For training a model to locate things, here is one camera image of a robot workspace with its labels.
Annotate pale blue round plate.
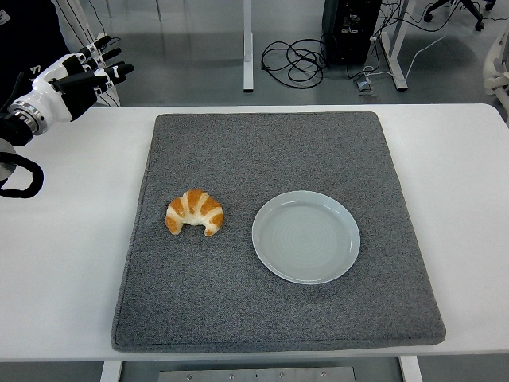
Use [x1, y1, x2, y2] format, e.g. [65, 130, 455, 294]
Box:
[251, 189, 362, 286]

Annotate black office chair base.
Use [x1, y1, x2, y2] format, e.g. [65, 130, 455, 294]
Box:
[423, 0, 498, 32]

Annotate white desk leg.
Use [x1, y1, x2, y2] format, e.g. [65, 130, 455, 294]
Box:
[379, 0, 410, 92]
[242, 0, 255, 94]

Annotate white cable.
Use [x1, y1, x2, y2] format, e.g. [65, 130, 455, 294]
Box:
[363, 33, 449, 80]

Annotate white table leg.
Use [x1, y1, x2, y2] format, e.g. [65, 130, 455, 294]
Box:
[398, 355, 423, 382]
[99, 361, 123, 382]

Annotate black fabric with white print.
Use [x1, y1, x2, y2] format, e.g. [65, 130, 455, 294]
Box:
[0, 0, 72, 107]

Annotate grey fabric mat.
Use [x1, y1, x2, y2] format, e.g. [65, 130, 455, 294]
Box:
[111, 111, 447, 353]

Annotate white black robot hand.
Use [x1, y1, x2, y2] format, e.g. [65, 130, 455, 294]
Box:
[23, 34, 135, 123]

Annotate grey metal plate with screws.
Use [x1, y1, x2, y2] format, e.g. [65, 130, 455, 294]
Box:
[157, 366, 356, 382]

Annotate small silver floor socket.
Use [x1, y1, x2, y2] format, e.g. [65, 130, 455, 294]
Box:
[353, 77, 377, 96]

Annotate golden brown croissant bread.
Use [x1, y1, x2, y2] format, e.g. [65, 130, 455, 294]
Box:
[165, 189, 225, 238]

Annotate black computer tower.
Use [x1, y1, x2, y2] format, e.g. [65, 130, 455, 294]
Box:
[321, 0, 382, 66]

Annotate white office chair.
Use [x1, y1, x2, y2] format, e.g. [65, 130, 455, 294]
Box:
[482, 29, 509, 107]

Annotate tangled black cables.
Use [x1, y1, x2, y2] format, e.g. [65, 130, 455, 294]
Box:
[261, 33, 336, 88]

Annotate person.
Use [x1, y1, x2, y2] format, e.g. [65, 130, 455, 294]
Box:
[51, 0, 122, 107]

